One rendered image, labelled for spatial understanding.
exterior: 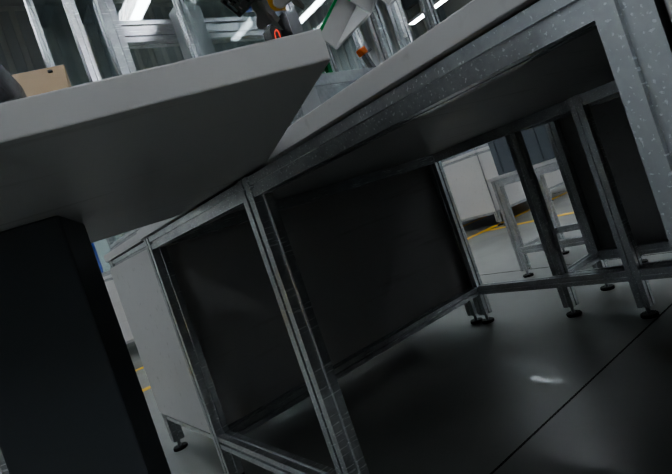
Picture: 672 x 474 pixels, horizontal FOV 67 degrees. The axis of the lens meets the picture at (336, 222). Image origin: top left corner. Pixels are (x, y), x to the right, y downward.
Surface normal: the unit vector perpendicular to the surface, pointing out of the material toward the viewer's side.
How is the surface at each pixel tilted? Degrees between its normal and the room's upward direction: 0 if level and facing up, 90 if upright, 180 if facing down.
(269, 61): 90
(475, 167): 90
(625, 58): 90
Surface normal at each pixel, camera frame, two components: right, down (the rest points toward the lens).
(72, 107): 0.25, -0.07
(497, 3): -0.76, 0.27
